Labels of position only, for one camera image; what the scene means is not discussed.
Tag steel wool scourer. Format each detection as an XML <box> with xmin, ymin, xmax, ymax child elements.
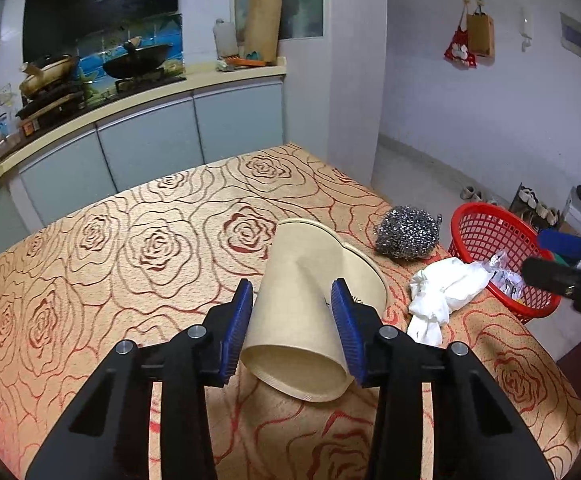
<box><xmin>373</xmin><ymin>204</ymin><xmax>444</xmax><ymax>261</ymax></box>

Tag clear plastic bottle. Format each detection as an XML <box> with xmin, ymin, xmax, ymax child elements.
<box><xmin>212</xmin><ymin>18</ymin><xmax>239</xmax><ymax>59</ymax></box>

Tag red cloth bag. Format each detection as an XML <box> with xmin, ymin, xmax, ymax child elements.
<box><xmin>443</xmin><ymin>27</ymin><xmax>477</xmax><ymax>69</ymax></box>

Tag clear plastic bag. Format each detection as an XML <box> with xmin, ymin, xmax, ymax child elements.
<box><xmin>475</xmin><ymin>254</ymin><xmax>527</xmax><ymax>307</ymax></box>

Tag rose patterned tablecloth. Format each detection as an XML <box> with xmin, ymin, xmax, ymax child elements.
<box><xmin>0</xmin><ymin>142</ymin><xmax>581</xmax><ymax>480</ymax></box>

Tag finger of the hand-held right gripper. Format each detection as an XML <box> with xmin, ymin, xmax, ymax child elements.
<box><xmin>520</xmin><ymin>257</ymin><xmax>581</xmax><ymax>297</ymax></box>
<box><xmin>539</xmin><ymin>228</ymin><xmax>581</xmax><ymax>261</ymax></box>

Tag black wok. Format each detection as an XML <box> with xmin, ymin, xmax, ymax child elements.
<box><xmin>101</xmin><ymin>39</ymin><xmax>174</xmax><ymax>80</ymax></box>

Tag white crumpled tissue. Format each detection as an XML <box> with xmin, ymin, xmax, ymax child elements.
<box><xmin>407</xmin><ymin>257</ymin><xmax>499</xmax><ymax>346</ymax></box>

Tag blue backsplash picture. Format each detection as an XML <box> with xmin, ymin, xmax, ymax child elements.
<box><xmin>70</xmin><ymin>12</ymin><xmax>186</xmax><ymax>86</ymax></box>

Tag kitchen counter cabinets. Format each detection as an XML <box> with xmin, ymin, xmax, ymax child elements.
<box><xmin>0</xmin><ymin>57</ymin><xmax>289</xmax><ymax>301</ymax></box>

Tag black gas stove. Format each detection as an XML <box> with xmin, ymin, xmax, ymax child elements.
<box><xmin>15</xmin><ymin>72</ymin><xmax>186</xmax><ymax>122</ymax></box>

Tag red plastic basket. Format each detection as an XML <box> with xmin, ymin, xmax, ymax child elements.
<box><xmin>447</xmin><ymin>203</ymin><xmax>564</xmax><ymax>325</ymax></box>

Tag golden frying pan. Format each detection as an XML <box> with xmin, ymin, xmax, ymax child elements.
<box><xmin>19</xmin><ymin>54</ymin><xmax>80</xmax><ymax>96</ymax></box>

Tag black shoe rack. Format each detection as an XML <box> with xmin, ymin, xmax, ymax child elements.
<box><xmin>509</xmin><ymin>183</ymin><xmax>564</xmax><ymax>231</ymax></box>

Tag brown paper bag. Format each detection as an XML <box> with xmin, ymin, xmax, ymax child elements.
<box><xmin>465</xmin><ymin>9</ymin><xmax>495</xmax><ymax>59</ymax></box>

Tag beige paper cup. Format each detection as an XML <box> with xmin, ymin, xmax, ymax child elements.
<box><xmin>240</xmin><ymin>218</ymin><xmax>390</xmax><ymax>404</ymax></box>

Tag black range hood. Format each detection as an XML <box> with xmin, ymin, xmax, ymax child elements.
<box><xmin>22</xmin><ymin>0</ymin><xmax>179</xmax><ymax>64</ymax></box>

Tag orange kitchen tool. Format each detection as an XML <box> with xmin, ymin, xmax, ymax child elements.
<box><xmin>216</xmin><ymin>57</ymin><xmax>266</xmax><ymax>72</ymax></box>

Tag wooden cutting board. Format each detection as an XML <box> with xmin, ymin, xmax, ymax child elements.
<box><xmin>244</xmin><ymin>0</ymin><xmax>285</xmax><ymax>64</ymax></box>

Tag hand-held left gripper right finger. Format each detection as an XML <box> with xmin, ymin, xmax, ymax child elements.
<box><xmin>330</xmin><ymin>278</ymin><xmax>555</xmax><ymax>480</ymax></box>

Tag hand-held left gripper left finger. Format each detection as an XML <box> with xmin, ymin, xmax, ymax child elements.
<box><xmin>23</xmin><ymin>278</ymin><xmax>255</xmax><ymax>480</ymax></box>

